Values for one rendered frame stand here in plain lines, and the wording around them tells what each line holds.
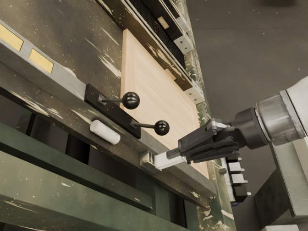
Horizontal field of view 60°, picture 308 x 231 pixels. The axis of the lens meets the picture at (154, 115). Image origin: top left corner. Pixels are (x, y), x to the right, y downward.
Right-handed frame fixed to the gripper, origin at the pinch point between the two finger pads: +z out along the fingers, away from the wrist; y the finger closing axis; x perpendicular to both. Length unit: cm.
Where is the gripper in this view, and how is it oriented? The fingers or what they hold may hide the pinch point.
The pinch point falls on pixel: (169, 158)
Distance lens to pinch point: 58.9
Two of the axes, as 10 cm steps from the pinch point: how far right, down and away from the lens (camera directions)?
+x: -0.4, -7.9, 6.1
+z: -8.2, 3.7, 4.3
